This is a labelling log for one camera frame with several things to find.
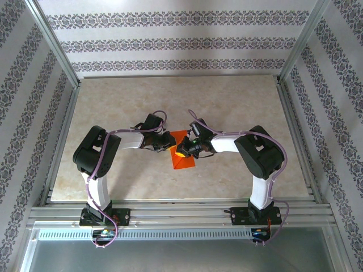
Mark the orange paper sheet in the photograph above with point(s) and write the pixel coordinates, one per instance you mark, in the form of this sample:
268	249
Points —
183	163

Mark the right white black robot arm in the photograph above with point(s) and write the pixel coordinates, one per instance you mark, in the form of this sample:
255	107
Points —
261	158

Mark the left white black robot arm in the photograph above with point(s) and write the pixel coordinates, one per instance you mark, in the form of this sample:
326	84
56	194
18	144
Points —
96	153

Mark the grey metal sheet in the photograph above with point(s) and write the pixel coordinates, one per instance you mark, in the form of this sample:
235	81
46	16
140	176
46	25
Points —
181	255

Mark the small electronics board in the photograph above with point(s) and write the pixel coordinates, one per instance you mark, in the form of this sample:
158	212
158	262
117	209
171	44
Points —
259	233
105	233

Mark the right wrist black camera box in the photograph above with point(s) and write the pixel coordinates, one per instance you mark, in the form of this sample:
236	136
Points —
200	129

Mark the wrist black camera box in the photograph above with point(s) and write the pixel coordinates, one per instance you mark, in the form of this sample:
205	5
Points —
151	123
200	129

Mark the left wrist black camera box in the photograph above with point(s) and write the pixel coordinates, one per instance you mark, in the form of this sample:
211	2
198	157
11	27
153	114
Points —
151	123

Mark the wide aluminium base rail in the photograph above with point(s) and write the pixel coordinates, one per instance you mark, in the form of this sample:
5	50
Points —
181	215

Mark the thin aluminium frame rail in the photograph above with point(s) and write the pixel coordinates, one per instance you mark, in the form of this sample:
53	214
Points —
181	76

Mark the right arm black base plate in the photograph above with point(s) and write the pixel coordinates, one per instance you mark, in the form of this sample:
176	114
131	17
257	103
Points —
238	215

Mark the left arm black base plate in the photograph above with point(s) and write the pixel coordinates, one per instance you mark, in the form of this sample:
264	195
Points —
123	216

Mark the aluminium frame post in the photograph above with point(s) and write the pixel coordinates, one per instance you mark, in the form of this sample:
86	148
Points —
57	51
302	42

